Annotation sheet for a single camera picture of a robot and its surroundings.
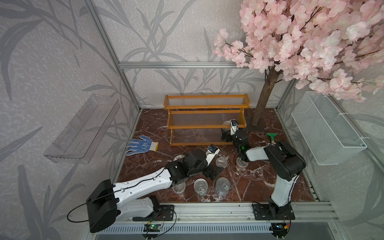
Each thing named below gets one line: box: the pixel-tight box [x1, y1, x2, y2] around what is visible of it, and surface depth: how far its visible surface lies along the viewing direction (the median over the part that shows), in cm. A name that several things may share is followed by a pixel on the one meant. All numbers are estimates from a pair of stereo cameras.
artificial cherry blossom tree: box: [213, 0, 384, 127], surface depth 52 cm
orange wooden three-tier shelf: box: [163, 93, 251, 146], surface depth 114 cm
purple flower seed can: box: [215, 177, 231, 197], surface depth 77 cm
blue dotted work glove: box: [125, 134, 159, 156], surface depth 101 cm
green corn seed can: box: [193, 178, 209, 196], surface depth 79 cm
